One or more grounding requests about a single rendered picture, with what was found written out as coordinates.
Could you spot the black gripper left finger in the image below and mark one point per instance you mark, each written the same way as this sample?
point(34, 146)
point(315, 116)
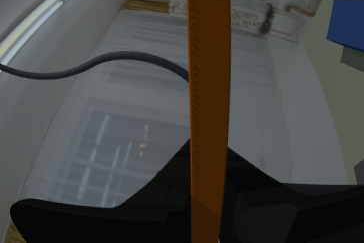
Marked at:
point(158, 213)

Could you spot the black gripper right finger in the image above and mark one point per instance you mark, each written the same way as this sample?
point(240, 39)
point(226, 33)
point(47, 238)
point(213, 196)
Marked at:
point(260, 209)

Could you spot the orange handle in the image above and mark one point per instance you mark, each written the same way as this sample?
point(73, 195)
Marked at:
point(209, 55)

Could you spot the dark blue block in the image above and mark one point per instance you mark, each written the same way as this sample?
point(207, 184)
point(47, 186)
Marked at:
point(346, 26)

